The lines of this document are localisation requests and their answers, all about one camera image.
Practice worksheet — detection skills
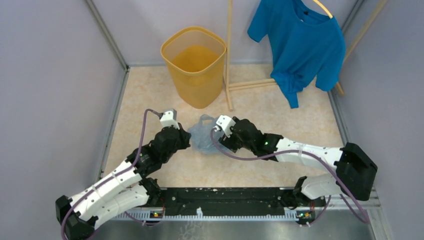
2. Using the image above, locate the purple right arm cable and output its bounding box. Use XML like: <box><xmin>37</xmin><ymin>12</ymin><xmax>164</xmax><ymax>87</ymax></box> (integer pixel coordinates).
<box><xmin>209</xmin><ymin>128</ymin><xmax>371</xmax><ymax>225</ymax></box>

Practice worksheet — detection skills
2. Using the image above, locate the light blue plastic trash bag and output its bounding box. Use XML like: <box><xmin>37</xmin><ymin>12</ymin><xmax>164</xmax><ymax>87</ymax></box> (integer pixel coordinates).
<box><xmin>187</xmin><ymin>114</ymin><xmax>220</xmax><ymax>154</ymax></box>

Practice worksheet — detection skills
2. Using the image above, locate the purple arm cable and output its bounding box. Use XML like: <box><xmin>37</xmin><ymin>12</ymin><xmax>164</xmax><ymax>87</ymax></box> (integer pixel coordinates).
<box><xmin>209</xmin><ymin>128</ymin><xmax>371</xmax><ymax>225</ymax></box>
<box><xmin>59</xmin><ymin>108</ymin><xmax>165</xmax><ymax>240</ymax></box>

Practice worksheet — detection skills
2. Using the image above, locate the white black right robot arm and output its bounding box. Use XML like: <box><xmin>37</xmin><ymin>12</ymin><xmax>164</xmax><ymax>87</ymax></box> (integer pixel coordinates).
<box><xmin>214</xmin><ymin>115</ymin><xmax>378</xmax><ymax>206</ymax></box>

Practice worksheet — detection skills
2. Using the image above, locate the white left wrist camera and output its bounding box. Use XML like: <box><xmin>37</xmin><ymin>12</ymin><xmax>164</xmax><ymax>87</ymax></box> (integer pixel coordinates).
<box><xmin>159</xmin><ymin>108</ymin><xmax>180</xmax><ymax>130</ymax></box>

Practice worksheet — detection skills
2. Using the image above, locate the yellow slatted trash bin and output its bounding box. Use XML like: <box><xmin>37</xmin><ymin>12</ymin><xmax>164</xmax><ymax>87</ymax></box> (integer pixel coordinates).
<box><xmin>160</xmin><ymin>26</ymin><xmax>227</xmax><ymax>109</ymax></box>

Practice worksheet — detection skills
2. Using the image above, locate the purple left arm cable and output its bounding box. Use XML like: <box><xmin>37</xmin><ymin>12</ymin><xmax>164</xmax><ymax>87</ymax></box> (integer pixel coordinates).
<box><xmin>59</xmin><ymin>108</ymin><xmax>165</xmax><ymax>240</ymax></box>

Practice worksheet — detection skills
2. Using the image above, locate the wooden clothes rack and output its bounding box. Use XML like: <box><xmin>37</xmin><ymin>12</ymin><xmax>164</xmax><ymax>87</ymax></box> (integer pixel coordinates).
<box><xmin>224</xmin><ymin>0</ymin><xmax>389</xmax><ymax>112</ymax></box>

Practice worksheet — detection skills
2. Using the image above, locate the blue t-shirt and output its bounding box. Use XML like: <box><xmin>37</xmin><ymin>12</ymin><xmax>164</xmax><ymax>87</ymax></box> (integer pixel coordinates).
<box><xmin>247</xmin><ymin>0</ymin><xmax>346</xmax><ymax>109</ymax></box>

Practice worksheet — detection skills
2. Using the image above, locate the grey metal corner rail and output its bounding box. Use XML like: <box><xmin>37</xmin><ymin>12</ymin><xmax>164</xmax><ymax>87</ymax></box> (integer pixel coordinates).
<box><xmin>84</xmin><ymin>0</ymin><xmax>129</xmax><ymax>72</ymax></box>

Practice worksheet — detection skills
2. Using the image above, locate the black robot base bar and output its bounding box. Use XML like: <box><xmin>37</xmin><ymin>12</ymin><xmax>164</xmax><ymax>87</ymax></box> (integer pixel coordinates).
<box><xmin>144</xmin><ymin>187</ymin><xmax>326</xmax><ymax>217</ymax></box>

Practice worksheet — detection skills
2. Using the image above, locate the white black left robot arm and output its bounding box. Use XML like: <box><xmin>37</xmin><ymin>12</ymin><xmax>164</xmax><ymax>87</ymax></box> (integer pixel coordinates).
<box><xmin>55</xmin><ymin>125</ymin><xmax>191</xmax><ymax>240</ymax></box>

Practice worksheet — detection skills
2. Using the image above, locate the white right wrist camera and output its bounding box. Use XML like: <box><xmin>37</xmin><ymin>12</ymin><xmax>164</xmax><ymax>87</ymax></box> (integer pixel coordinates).
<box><xmin>214</xmin><ymin>115</ymin><xmax>236</xmax><ymax>138</ymax></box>

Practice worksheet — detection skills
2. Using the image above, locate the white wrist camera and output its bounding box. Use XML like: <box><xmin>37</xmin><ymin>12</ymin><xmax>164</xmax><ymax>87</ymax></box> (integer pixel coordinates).
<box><xmin>159</xmin><ymin>108</ymin><xmax>180</xmax><ymax>130</ymax></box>
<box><xmin>214</xmin><ymin>115</ymin><xmax>236</xmax><ymax>138</ymax></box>

